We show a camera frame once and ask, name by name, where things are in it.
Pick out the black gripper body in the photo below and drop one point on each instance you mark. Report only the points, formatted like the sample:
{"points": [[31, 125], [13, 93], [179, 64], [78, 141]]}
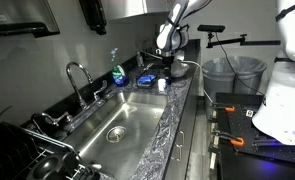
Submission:
{"points": [[167, 60]]}

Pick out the blue rectangular container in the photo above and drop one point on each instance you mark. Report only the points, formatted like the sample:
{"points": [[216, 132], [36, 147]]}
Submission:
{"points": [[146, 81]]}

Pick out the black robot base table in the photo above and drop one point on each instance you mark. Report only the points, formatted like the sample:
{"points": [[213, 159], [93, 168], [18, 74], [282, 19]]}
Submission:
{"points": [[261, 157]]}

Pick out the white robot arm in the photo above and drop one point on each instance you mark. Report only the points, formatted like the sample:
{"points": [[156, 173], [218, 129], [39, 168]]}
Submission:
{"points": [[174, 36]]}

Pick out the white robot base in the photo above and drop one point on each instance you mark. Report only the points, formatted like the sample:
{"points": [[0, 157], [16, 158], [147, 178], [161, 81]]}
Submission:
{"points": [[276, 115]]}

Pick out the white ceramic bowl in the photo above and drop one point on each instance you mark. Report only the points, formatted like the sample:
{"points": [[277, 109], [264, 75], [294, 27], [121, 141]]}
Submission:
{"points": [[179, 69]]}

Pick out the small white cup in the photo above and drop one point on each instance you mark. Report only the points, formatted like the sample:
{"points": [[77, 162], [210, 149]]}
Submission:
{"points": [[161, 84]]}

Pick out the small clear bottle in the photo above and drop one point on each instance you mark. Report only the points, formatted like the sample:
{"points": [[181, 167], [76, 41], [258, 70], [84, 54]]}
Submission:
{"points": [[139, 59]]}

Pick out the green dish soap bottle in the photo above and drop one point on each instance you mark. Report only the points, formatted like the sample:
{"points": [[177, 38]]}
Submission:
{"points": [[117, 71]]}

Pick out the grey trash bin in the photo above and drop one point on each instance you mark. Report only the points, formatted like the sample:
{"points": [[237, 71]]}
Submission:
{"points": [[235, 74]]}

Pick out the black bar clamp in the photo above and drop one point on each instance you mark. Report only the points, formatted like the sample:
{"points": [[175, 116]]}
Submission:
{"points": [[226, 107]]}

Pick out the black soap dispenser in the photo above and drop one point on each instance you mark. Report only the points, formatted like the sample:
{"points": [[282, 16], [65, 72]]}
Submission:
{"points": [[94, 15]]}

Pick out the stainless steel sink basin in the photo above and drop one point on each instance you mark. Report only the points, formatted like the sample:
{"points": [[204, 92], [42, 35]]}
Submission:
{"points": [[116, 135]]}

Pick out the black paper towel dispenser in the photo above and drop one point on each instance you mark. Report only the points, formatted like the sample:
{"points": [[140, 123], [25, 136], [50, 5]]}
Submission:
{"points": [[27, 16]]}

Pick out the black dish drying rack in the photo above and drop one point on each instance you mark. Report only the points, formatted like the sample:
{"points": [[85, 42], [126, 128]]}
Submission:
{"points": [[25, 155]]}

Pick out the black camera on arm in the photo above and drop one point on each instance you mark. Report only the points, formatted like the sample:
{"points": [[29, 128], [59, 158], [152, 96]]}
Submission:
{"points": [[211, 28]]}

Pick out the cabinet door handle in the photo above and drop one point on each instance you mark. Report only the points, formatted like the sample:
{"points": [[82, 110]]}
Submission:
{"points": [[177, 153], [182, 137]]}

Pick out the orange handled bar clamp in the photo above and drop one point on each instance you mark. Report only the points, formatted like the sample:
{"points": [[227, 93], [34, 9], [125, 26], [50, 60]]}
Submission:
{"points": [[236, 141]]}

